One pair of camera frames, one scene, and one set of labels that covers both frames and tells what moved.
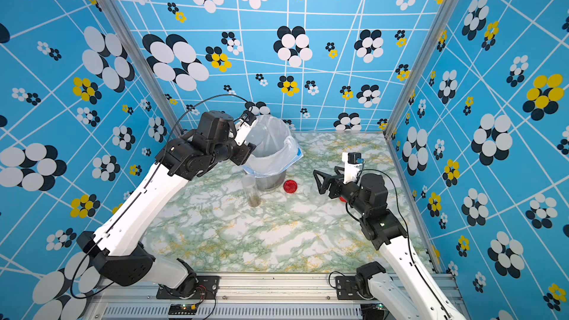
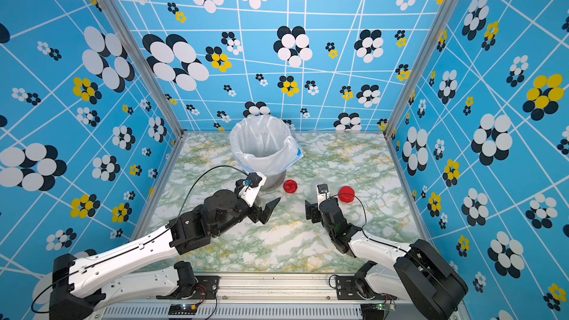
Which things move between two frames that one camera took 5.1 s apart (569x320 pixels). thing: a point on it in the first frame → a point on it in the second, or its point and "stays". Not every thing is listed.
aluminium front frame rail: x=267 y=297 stays
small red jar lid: x=290 y=186 stays
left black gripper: x=244 y=151 → x=268 y=210
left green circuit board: x=182 y=309 stays
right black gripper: x=337 y=181 → x=312 y=212
